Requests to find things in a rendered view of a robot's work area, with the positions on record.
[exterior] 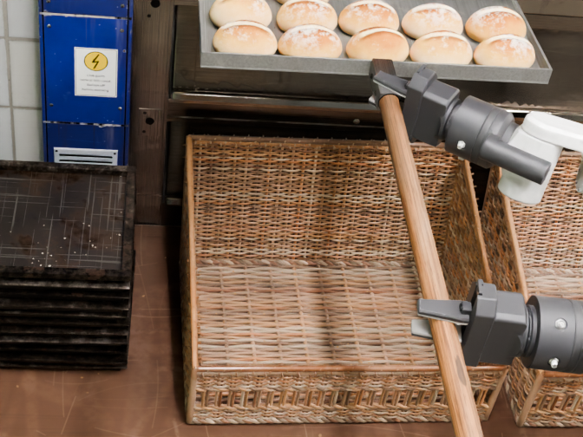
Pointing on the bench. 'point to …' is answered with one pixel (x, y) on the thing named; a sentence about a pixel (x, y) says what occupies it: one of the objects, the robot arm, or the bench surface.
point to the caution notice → (95, 72)
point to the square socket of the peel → (378, 84)
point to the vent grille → (85, 156)
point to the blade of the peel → (536, 74)
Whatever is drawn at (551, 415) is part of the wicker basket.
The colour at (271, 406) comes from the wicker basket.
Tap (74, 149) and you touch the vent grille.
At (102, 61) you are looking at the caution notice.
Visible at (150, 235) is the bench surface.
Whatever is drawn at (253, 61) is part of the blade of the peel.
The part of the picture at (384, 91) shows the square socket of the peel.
